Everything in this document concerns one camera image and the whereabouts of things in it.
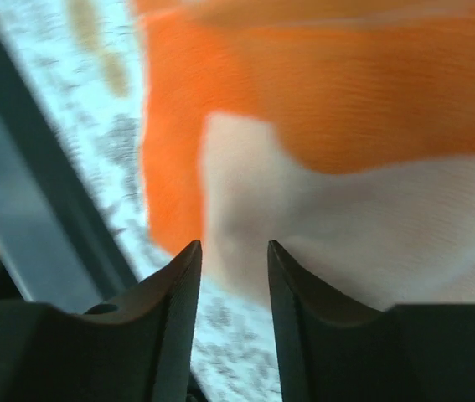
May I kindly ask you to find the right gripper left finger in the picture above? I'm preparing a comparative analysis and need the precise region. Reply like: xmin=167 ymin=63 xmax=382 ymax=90
xmin=0 ymin=241 xmax=202 ymax=401

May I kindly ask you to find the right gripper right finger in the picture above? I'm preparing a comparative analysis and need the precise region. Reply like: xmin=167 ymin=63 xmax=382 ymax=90
xmin=268 ymin=241 xmax=475 ymax=401

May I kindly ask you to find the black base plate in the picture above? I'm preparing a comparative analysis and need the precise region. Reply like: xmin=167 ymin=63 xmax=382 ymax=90
xmin=0 ymin=39 xmax=137 ymax=313

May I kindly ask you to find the orange peach printed towel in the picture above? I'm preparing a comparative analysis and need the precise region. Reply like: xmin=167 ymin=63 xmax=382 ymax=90
xmin=133 ymin=1 xmax=475 ymax=310

